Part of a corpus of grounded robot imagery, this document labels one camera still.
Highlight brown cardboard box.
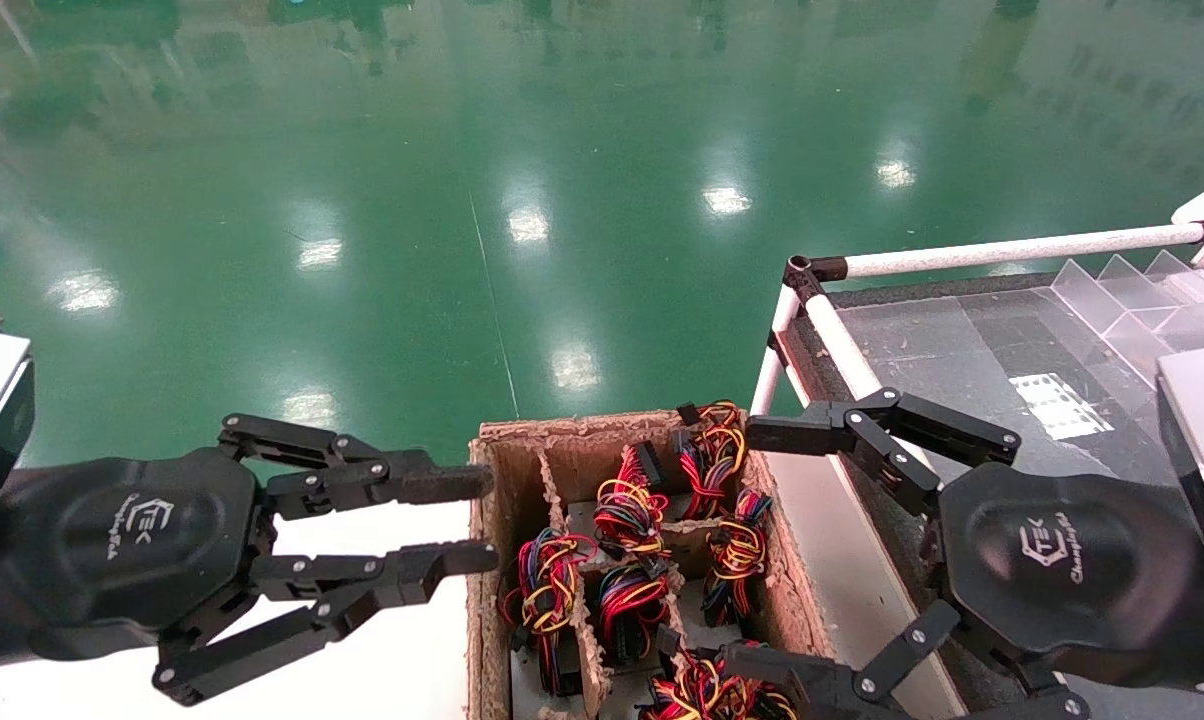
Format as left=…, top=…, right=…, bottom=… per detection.
left=465, top=408, right=843, bottom=720

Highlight grey power supply coloured wires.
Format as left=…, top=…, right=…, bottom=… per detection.
left=500, top=528, right=600, bottom=698
left=704, top=487, right=775, bottom=629
left=592, top=440, right=671, bottom=553
left=640, top=640, right=801, bottom=720
left=595, top=558, right=675, bottom=669

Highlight cardboard divider insert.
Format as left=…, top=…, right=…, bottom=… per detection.
left=534, top=445, right=728, bottom=720

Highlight white pipe rack frame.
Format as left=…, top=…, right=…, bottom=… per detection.
left=750, top=212, right=1204, bottom=471

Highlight clear acrylic divider tray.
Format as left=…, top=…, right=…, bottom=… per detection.
left=837, top=250, right=1204, bottom=501

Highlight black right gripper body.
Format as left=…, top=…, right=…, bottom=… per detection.
left=934, top=462, right=1204, bottom=696

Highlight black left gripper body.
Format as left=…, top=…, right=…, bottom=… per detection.
left=0, top=447, right=275, bottom=666

